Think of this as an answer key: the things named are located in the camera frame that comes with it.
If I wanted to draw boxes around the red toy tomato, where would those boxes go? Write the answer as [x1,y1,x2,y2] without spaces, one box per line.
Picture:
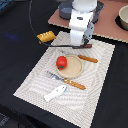
[56,56,67,69]

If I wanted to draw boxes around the beige bowl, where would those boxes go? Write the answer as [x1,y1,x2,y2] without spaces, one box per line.
[119,5,128,30]

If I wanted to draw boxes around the small grey pot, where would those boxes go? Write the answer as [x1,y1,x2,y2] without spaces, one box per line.
[58,3,72,20]

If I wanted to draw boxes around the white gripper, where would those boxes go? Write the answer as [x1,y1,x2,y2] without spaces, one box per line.
[69,10,94,46]

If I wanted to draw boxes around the yellow toy bread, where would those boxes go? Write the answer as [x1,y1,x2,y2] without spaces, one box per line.
[38,31,56,43]

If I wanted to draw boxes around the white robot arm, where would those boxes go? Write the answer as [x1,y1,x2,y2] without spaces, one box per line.
[69,0,97,46]

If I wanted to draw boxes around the wooden handled fork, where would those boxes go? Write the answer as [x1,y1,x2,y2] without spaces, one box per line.
[45,71,86,90]

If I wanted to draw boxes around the brown toy sausage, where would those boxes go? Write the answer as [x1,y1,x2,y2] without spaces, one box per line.
[72,44,92,49]

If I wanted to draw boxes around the wooden handled knife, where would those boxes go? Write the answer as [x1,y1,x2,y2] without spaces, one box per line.
[78,55,98,63]

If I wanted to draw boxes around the beige round plate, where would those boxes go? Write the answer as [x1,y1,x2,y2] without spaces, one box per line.
[57,55,84,79]

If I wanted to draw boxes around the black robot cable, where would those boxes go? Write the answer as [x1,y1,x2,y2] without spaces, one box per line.
[28,0,84,49]

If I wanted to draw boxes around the large grey pot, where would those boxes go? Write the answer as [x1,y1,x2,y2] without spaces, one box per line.
[92,1,105,23]

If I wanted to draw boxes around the woven grey placemat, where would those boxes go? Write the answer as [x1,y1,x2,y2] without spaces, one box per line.
[12,30,116,128]

